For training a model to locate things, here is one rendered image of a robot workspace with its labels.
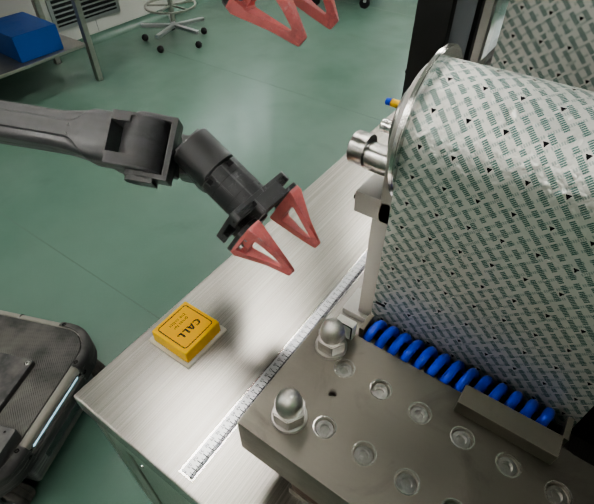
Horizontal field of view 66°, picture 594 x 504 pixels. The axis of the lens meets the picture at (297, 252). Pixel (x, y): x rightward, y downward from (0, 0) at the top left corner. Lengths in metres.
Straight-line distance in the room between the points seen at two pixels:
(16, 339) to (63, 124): 1.18
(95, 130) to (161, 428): 0.38
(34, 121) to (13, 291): 1.65
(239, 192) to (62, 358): 1.16
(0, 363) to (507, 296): 1.48
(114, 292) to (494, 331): 1.75
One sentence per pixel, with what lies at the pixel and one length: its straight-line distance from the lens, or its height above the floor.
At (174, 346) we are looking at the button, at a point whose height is 0.92.
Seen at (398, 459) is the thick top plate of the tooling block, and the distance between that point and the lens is 0.49.
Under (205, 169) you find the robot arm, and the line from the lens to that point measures 0.57.
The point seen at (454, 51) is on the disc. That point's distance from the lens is 0.46.
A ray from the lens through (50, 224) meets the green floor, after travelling 2.53.
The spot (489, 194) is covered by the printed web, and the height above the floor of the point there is 1.25.
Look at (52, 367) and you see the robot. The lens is 1.62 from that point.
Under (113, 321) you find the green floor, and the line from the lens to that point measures 1.97.
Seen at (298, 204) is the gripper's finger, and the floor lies 1.11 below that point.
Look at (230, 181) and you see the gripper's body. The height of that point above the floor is 1.15.
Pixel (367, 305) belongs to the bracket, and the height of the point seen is 0.94.
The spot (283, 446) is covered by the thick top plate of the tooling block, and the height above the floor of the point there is 1.03.
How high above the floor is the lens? 1.47
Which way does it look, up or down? 45 degrees down
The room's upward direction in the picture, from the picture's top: straight up
